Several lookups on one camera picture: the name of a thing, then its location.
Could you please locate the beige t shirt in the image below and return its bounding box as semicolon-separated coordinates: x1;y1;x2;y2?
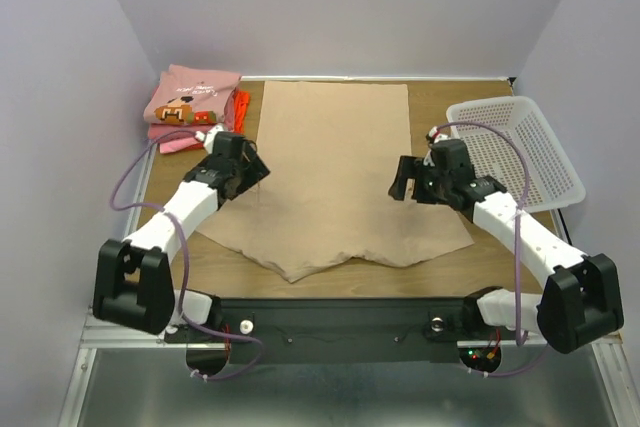
199;82;472;282

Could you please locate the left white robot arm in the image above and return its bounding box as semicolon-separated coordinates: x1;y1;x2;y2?
92;127;270;334

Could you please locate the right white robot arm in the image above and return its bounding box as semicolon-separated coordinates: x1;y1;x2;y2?
388;139;624;354

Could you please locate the orange folded shirt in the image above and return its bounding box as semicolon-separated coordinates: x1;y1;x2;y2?
233;89;251;134

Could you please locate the light pink folded shirt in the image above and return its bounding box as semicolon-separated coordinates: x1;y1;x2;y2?
158;137;202;155

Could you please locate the pink printed folded shirt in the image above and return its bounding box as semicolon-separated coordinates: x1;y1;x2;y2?
143;64;241;129

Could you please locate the dark pink folded shirt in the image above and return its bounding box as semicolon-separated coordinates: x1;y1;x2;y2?
144;90;234;142

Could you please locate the white plastic basket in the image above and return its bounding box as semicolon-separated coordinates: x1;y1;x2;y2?
446;96;586;213

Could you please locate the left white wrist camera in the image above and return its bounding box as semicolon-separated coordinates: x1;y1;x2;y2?
194;125;225;154

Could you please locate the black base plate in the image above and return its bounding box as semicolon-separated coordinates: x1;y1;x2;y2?
164;297;521;366

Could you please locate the aluminium frame rail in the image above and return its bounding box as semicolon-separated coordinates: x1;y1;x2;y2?
57;301;176;427

